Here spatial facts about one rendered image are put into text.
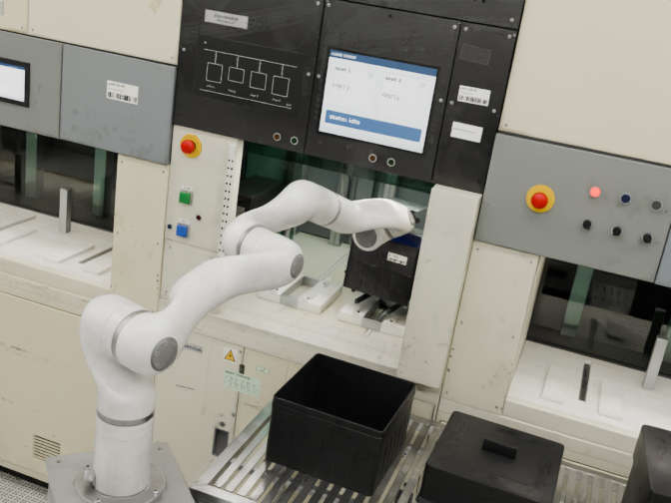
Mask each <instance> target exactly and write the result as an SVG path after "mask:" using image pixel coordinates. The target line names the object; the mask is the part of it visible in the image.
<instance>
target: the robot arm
mask: <svg viewBox="0 0 671 503"><path fill-rule="evenodd" d="M419 220H420V219H419V218H416V217H415V215H414V211H411V210H409V209H408V208H407V207H405V206H403V205H402V204H399V203H397V202H395V201H392V200H388V199H367V200H359V201H350V200H348V199H346V198H344V197H342V196H340V195H338V194H336V193H334V192H332V191H330V190H328V189H326V188H324V187H322V186H320V185H317V184H315V183H313V182H310V181H306V180H298V181H295V182H292V183H291V184H289V185H288V186H287V187H286V188H285V189H284V190H283V191H282V192H281V193H280V194H279V195H278V196H276V197H275V198H274V199H273V200H272V201H270V202H269V203H267V204H266V205H264V206H262V207H259V208H257V209H254V210H251V211H248V212H246V213H243V214H241V215H239V216H238V217H236V218H235V219H233V220H232V221H231V222H230V223H229V224H228V225H227V226H226V228H225V229H224V231H223V234H222V239H221V243H222V248H223V251H224V253H225V254H226V255H227V256H220V257H216V258H212V259H209V260H207V261H205V262H203V263H201V264H200V265H198V266H196V267H195V268H193V269H191V270H190V271H188V272H187V273H186V274H184V275H183V276H182V277H180V278H179V279H178V280H177V281H176V282H175V283H174V285H173V286H172V288H171V290H170V293H169V305H168V306H167V307H166V308H165V309H164V310H162V311H160V312H155V313H153V312H151V311H149V310H147V309H145V308H144V307H142V306H140V305H138V304H136V303H135V302H133V301H131V300H129V299H127V298H125V297H122V296H120V295H117V294H109V293H108V294H102V295H99V296H97V297H95V298H94V299H92V300H91V301H90V302H89V303H88V304H87V305H86V307H85V308H84V310H83V313H82V315H81V319H80V325H79V336H80V342H81V346H82V350H83V353H84V356H85V359H86V362H87V364H88V367H89V369H90V372H91V374H92V376H93V379H94V381H95V384H96V387H97V408H96V426H95V444H94V462H92V463H90V464H88V465H86V466H85V467H84V468H83V469H82V470H81V471H80V472H79V473H78V475H77V477H76V482H75V489H76V493H77V495H78V497H79V498H80V499H81V500H82V501H83V502H84V503H154V502H155V501H157V500H158V499H159V498H160V497H161V495H162V494H163V492H164V489H165V476H164V474H163V472H162V470H161V469H160V468H159V467H158V466H156V465H155V464H153V463H152V462H151V455H152V443H153V431H154V419H155V407H156V390H155V387H154V384H153V382H152V380H151V378H150V376H149V375H156V374H159V373H162V372H164V371H166V370H167V369H168V368H170V367H171V366H172V365H173V364H174V363H175V362H176V360H177V359H178V358H179V356H180V354H181V352H182V351H183V349H184V347H185V345H186V343H187V341H188V339H189V337H190V335H191V333H192V331H193V330H194V328H195V327H196V326H197V324H198V323H199V322H200V321H201V320H202V319H203V318H204V317H205V316H206V315H207V314H208V313H210V312H211V311H212V310H214V309H215V308H217V307H218V306H220V305H221V304H223V303H224V302H226V301H227V300H229V299H231V298H233V297H235V296H238V295H241V294H246V293H251V292H258V291H266V290H273V289H277V288H280V287H283V286H285V285H287V284H289V283H291V282H293V281H294V280H295V279H296V278H297V277H298V276H299V275H300V273H301V271H302V270H303V266H304V254H303V252H302V249H301V248H300V247H299V245H297V244H296V243H295V242H293V241H292V240H290V239H288V238H286V237H283V236H281V235H279V234H276V233H277V232H281V231H284V230H288V229H290V228H293V227H296V226H299V225H301V224H303V223H305V222H307V221H310V222H312V223H315V224H317V225H319V226H322V227H325V228H327V229H330V230H333V231H335V232H338V233H341V234H352V237H353V240H354V242H355V244H356V245H357V246H358V247H359V248H360V249H362V250H364V251H373V250H375V249H377V248H378V247H379V246H381V245H382V244H384V243H386V242H387V241H390V240H392V239H394V238H397V237H400V236H403V235H405V234H407V233H409V232H410V231H411V230H412V229H413V228H414V225H415V224H418V223H419Z"/></svg>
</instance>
